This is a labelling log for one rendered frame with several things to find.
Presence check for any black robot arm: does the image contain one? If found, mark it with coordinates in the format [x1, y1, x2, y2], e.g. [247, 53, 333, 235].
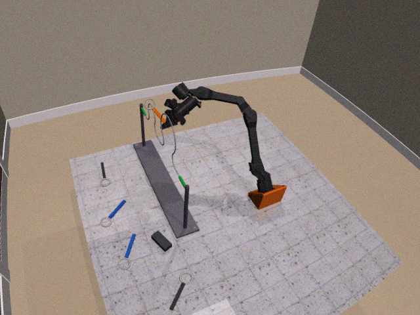
[164, 82, 275, 193]

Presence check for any white loop with blue handle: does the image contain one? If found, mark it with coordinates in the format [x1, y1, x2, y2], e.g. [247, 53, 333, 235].
[117, 234, 136, 269]
[100, 200, 126, 226]

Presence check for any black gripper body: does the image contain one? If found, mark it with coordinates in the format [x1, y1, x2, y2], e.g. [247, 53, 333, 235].
[164, 102, 190, 125]

